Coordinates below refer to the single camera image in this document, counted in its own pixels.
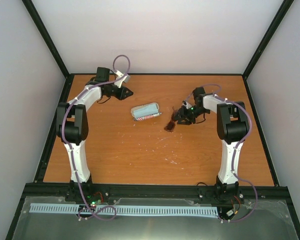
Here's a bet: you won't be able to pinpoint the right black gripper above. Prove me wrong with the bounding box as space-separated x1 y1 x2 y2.
172 105 209 126

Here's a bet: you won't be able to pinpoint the brown sunglasses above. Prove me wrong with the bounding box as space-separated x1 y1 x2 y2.
164 108 178 133

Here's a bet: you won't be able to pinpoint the american flag glasses case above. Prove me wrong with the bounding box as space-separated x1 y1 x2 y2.
130 102 162 122

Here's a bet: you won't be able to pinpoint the light blue square mat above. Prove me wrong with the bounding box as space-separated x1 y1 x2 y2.
131 102 159 119

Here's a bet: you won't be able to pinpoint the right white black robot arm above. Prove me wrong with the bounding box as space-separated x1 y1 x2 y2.
171 86 252 200

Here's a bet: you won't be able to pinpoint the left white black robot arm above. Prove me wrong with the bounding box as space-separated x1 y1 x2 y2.
56 67 133 202

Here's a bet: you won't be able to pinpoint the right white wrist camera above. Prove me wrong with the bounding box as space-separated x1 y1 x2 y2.
182 100 192 109

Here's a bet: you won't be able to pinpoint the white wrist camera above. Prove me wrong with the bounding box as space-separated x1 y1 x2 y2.
182 100 192 109
114 70 131 88

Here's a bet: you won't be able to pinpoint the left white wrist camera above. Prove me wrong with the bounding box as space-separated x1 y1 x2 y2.
114 70 131 88

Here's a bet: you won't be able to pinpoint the black aluminium frame rail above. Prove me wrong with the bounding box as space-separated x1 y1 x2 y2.
22 183 291 201

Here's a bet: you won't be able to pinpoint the light blue slotted cable duct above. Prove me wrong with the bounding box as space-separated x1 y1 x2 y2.
28 203 218 218

